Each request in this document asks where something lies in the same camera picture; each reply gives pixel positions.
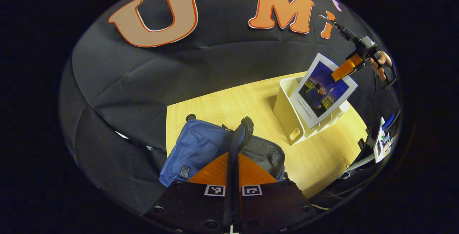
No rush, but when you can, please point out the blue picture cover book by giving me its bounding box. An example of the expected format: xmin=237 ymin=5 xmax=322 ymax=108
xmin=289 ymin=53 xmax=358 ymax=130

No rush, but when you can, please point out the white printed box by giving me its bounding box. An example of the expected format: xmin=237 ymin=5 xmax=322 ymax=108
xmin=373 ymin=117 xmax=392 ymax=163

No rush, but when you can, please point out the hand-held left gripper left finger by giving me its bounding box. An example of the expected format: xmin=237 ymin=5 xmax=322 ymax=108
xmin=145 ymin=152 xmax=228 ymax=233

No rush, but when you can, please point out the blue schoolbag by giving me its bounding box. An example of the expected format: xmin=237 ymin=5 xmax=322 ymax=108
xmin=160 ymin=117 xmax=286 ymax=233

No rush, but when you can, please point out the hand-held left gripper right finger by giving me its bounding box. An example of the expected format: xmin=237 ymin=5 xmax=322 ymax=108
xmin=238 ymin=153 xmax=313 ymax=233

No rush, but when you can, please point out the white bookshelf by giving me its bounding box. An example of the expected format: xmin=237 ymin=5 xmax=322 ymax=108
xmin=273 ymin=77 xmax=351 ymax=146

